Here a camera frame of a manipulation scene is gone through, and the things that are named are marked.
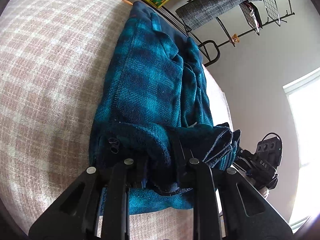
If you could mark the small brown teddy bear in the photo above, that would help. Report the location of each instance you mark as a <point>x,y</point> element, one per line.
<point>235,39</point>

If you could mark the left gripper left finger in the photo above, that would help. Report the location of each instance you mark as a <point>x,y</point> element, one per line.
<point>141,173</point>

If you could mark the black metal clothes rack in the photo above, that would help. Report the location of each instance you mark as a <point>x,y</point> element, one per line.
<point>218,32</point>

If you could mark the folded clothes on shelf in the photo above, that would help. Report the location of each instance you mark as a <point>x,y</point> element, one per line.
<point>252,16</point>

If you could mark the window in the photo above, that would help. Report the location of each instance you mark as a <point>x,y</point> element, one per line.
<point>303,97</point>

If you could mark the teal plaid fleece jacket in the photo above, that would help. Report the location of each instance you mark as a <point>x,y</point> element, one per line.
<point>155,91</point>

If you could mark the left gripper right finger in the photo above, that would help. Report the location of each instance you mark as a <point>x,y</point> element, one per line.
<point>182,165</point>

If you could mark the pink checked bed blanket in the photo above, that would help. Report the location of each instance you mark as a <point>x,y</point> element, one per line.
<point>54,57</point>

